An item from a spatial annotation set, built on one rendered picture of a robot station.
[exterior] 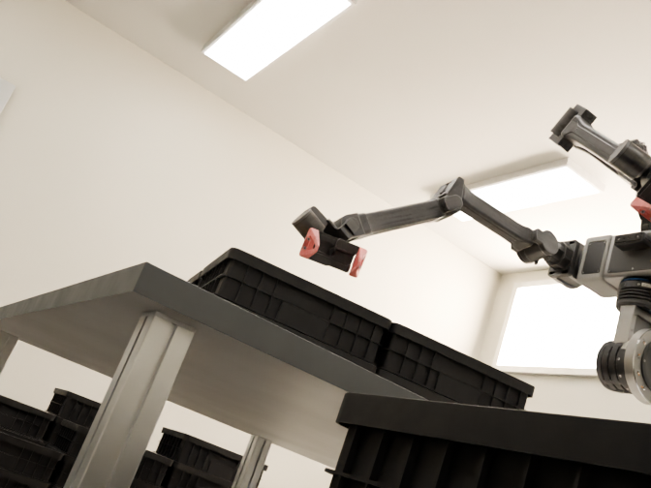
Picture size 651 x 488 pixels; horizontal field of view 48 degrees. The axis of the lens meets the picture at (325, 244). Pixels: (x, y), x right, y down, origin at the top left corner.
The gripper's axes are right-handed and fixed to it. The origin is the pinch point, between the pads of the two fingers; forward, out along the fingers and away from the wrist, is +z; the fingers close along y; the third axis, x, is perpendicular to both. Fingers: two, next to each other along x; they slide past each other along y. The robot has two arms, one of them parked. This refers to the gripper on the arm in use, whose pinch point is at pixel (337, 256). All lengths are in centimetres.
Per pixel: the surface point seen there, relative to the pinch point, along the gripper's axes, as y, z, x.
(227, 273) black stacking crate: -20.7, 2.0, 11.6
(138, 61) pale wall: -105, -342, -51
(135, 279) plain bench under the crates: -34, 64, 8
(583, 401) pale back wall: 248, -294, 47
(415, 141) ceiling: 76, -303, -69
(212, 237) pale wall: -19, -336, 38
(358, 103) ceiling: 32, -291, -75
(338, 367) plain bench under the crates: -5, 57, 11
